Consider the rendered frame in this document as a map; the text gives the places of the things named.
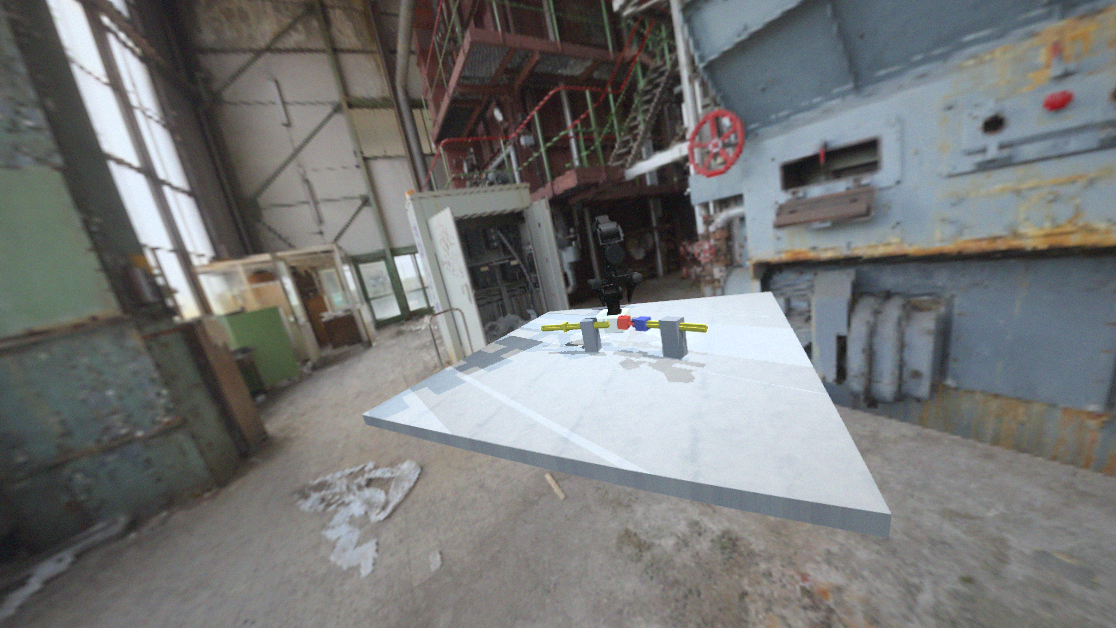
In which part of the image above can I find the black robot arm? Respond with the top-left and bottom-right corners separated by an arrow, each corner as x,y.
591,215 -> 632,316

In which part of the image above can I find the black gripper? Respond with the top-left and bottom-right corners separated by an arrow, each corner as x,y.
587,261 -> 643,307

